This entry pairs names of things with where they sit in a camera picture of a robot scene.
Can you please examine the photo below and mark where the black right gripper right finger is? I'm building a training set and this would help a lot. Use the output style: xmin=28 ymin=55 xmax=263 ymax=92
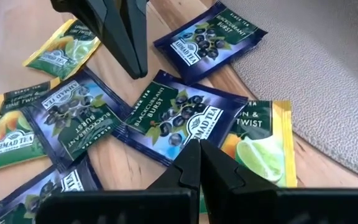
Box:
xmin=200 ymin=139 xmax=278 ymax=224

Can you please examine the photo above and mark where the blackcurrant tea packet dark blue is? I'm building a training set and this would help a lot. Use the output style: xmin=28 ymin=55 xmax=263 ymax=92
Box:
xmin=112 ymin=70 xmax=249 ymax=167
xmin=0 ymin=154 xmax=104 ymax=224
xmin=153 ymin=0 xmax=269 ymax=85
xmin=22 ymin=67 xmax=133 ymax=172

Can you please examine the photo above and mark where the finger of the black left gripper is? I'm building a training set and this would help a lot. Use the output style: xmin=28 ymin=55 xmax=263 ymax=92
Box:
xmin=50 ymin=0 xmax=142 ymax=79
xmin=118 ymin=0 xmax=150 ymax=77

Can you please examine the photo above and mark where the lemon lime tea packet green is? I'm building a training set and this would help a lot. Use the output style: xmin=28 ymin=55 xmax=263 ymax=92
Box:
xmin=22 ymin=18 xmax=102 ymax=81
xmin=199 ymin=99 xmax=298 ymax=215
xmin=0 ymin=77 xmax=62 ymax=175

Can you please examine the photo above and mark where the round grey placemat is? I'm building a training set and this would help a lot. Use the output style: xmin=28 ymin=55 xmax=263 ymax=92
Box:
xmin=221 ymin=0 xmax=358 ymax=184

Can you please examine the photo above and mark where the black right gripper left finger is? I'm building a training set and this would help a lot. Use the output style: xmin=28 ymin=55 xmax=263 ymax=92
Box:
xmin=147 ymin=139 xmax=201 ymax=190

